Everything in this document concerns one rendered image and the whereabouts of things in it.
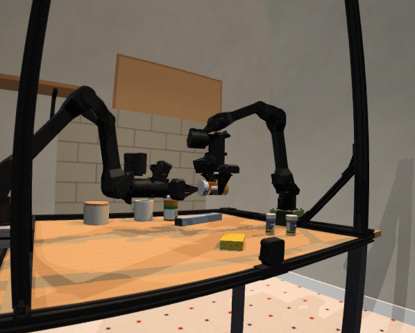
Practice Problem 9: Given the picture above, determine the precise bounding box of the grey cylindrical container with tan lid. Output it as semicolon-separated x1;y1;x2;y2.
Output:
83;201;109;225

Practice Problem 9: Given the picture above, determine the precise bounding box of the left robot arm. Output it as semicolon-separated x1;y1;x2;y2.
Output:
0;86;172;226

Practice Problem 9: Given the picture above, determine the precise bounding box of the grey pill bottle cap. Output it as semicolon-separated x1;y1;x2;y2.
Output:
196;180;209;196

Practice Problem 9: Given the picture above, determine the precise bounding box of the grey mug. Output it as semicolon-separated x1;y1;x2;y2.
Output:
133;200;153;222

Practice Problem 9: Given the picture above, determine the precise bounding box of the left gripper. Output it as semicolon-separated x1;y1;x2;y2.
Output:
146;178;198;200

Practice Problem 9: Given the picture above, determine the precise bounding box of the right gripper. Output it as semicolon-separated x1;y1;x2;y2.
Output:
196;149;239;195

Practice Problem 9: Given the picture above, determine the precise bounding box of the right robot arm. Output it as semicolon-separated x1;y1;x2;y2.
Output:
187;101;300;211

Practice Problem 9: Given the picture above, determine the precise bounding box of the yellow sponge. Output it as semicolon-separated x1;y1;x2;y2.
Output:
220;233;245;251

